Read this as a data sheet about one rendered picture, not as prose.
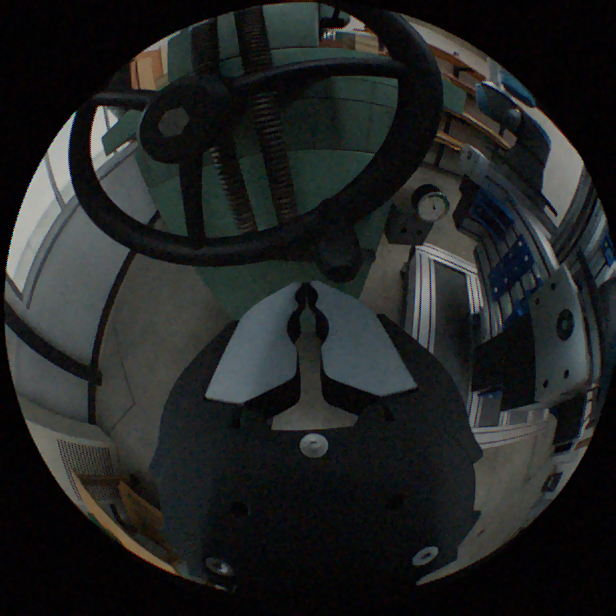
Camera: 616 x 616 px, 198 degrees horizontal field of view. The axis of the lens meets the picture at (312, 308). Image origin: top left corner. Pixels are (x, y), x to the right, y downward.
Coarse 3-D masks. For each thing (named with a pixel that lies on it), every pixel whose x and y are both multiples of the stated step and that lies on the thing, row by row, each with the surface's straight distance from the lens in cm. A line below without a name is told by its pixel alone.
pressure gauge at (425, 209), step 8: (424, 184) 34; (432, 184) 35; (416, 192) 34; (424, 192) 33; (432, 192) 32; (440, 192) 34; (416, 200) 33; (424, 200) 33; (432, 200) 33; (440, 200) 34; (448, 200) 34; (416, 208) 33; (424, 208) 34; (432, 208) 34; (440, 208) 35; (448, 208) 36; (416, 216) 38; (424, 216) 35; (432, 216) 36; (440, 216) 36
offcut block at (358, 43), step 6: (354, 36) 34; (348, 42) 35; (354, 42) 34; (360, 42) 34; (366, 42) 35; (372, 42) 35; (348, 48) 35; (354, 48) 33; (360, 48) 34; (366, 48) 34; (372, 48) 35
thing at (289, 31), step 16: (224, 16) 26; (272, 16) 24; (288, 16) 24; (304, 16) 24; (224, 32) 24; (272, 32) 23; (288, 32) 22; (304, 32) 22; (176, 48) 26; (224, 48) 23; (272, 48) 22; (176, 64) 25
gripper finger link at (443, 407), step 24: (408, 336) 8; (408, 360) 7; (432, 360) 7; (432, 384) 7; (384, 408) 6; (408, 408) 6; (432, 408) 6; (456, 408) 6; (456, 432) 6; (480, 456) 6
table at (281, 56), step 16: (288, 48) 22; (304, 48) 22; (320, 48) 22; (336, 48) 32; (224, 64) 22; (240, 64) 22; (272, 64) 21; (368, 80) 32; (384, 80) 32; (448, 96) 37; (464, 96) 39; (128, 112) 41; (112, 128) 44; (128, 128) 41; (112, 144) 44
